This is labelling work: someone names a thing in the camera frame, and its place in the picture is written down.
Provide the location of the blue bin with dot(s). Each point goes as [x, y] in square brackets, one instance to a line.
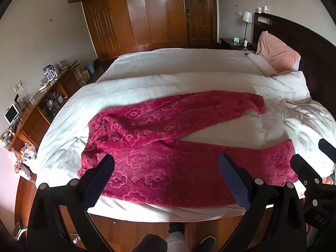
[90, 68]

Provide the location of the clear plastic bag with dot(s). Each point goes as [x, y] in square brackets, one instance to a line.
[29, 152]

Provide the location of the white bed blanket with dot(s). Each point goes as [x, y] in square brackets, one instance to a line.
[183, 63]

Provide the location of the wooden sideboard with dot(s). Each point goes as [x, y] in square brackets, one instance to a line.
[34, 120]

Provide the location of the wall switch plate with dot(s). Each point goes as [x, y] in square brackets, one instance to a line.
[17, 87]

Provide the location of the dark wooden headboard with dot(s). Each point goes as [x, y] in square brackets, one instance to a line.
[315, 44]

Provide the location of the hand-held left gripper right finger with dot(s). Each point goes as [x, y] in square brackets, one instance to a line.
[233, 182]

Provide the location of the pink pillow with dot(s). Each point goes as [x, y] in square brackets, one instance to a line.
[278, 52]

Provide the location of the dark cloth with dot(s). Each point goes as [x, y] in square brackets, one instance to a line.
[152, 242]

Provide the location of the glass kettle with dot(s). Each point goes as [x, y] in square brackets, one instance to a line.
[50, 72]

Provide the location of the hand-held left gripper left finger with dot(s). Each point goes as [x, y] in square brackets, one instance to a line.
[99, 179]

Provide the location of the red fleece pants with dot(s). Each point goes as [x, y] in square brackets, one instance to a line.
[157, 126]

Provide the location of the wooden door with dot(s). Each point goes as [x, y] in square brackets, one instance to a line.
[200, 13]

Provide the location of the person's left leg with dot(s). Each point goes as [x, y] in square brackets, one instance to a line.
[176, 239]

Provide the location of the white pillow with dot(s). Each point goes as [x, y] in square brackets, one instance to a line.
[261, 63]

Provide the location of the white bedside lamp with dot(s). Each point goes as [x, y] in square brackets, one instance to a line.
[246, 16]

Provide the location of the white tablet screen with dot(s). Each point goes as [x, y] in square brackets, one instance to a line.
[11, 114]

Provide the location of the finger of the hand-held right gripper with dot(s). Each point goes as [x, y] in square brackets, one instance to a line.
[305, 169]
[327, 147]

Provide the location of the dark wooden nightstand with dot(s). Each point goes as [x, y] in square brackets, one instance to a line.
[227, 42]

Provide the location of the wooden wardrobe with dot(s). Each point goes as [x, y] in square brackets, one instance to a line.
[141, 13]

